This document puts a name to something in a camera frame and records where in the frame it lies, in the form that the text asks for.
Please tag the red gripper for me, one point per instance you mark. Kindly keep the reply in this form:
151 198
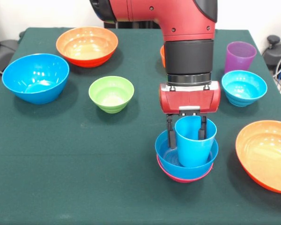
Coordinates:
189 99

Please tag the blue cup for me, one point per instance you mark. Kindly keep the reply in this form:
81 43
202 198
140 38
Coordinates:
192 152

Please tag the medium blue bowl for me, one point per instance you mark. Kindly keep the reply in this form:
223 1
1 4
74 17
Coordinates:
166 161

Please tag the pink bowl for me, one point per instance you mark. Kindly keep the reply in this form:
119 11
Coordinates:
168 175

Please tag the green ribbed bowl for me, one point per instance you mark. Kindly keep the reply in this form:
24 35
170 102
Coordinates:
111 96

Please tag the purple cup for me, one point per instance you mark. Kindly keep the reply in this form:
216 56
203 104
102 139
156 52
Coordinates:
238 58

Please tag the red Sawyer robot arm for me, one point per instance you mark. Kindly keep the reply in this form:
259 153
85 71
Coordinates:
188 56

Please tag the light blue ribbed bowl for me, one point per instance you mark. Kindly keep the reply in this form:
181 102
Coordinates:
244 91

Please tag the large orange bowl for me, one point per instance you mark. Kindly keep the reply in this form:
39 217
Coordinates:
86 47
264 154

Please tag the small orange bowl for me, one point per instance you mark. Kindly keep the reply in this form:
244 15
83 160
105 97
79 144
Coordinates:
162 56

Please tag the dark green tablecloth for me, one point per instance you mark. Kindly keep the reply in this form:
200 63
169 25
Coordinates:
84 164

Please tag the large blue bowl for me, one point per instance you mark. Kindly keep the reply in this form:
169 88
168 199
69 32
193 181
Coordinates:
35 77

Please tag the dark grey pedestal foot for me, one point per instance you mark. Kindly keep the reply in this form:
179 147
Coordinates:
278 54

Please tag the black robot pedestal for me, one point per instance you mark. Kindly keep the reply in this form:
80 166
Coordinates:
133 24

